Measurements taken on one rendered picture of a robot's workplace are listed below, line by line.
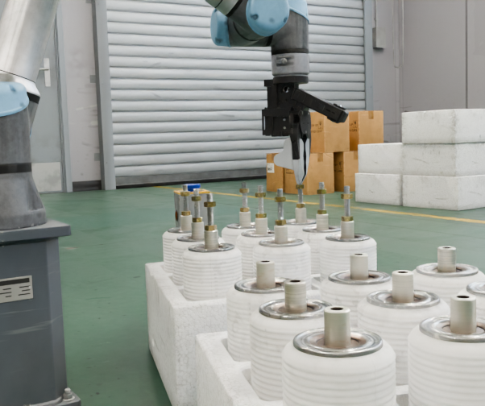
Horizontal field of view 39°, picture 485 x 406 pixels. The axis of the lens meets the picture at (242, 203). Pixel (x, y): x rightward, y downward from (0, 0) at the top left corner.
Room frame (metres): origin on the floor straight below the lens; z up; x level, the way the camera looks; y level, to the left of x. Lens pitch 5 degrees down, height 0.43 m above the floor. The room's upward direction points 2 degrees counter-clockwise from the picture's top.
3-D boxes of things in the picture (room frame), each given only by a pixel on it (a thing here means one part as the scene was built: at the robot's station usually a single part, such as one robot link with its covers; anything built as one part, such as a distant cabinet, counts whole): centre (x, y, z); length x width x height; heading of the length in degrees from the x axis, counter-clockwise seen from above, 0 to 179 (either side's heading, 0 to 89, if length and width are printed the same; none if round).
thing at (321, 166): (5.06, -0.50, 0.15); 0.30 x 0.24 x 0.30; 30
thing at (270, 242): (1.11, -0.06, 0.25); 0.08 x 0.08 x 0.01
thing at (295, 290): (0.68, -0.05, 0.26); 0.02 x 0.02 x 0.03
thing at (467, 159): (3.88, -1.20, 0.27); 0.39 x 0.39 x 0.18; 32
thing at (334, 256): (1.14, -0.18, 0.16); 0.10 x 0.10 x 0.18
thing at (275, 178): (5.36, -0.38, 0.15); 0.30 x 0.24 x 0.30; 120
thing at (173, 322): (1.23, -0.03, 0.09); 0.39 x 0.39 x 0.18; 14
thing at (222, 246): (1.08, 0.05, 0.25); 0.08 x 0.08 x 0.01
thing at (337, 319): (0.56, -0.08, 0.26); 0.02 x 0.02 x 0.03
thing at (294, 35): (1.37, -0.10, 0.64); 0.09 x 0.08 x 0.11; 106
